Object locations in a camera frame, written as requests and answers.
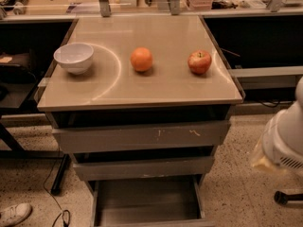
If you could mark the orange fruit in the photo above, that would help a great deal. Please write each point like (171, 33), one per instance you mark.
(141, 59)

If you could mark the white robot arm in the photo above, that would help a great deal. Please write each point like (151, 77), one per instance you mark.
(299, 92)

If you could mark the grey drawer cabinet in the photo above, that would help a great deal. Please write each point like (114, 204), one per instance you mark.
(140, 104)

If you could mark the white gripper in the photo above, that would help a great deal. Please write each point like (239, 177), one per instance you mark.
(278, 148)

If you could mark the red apple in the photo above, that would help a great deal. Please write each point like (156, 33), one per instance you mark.
(199, 62)

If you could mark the grey middle drawer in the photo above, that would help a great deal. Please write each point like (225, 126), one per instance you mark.
(144, 168)

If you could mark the grey metal shelf beam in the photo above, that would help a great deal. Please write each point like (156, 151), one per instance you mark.
(268, 77)

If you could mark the black chair leg caster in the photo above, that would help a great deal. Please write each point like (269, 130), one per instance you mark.
(283, 198)

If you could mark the white sneaker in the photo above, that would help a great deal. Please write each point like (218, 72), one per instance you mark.
(15, 214)

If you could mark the grey bottom drawer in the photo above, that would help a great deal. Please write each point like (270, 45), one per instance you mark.
(153, 202)

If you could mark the black table leg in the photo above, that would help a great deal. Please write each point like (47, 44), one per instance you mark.
(56, 186)

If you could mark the grey top drawer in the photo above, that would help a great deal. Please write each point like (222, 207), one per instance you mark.
(137, 137)

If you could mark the white ceramic bowl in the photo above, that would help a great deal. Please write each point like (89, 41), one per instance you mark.
(75, 58)

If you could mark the grey drawer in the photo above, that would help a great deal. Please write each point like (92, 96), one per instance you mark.
(144, 168)
(153, 202)
(137, 137)

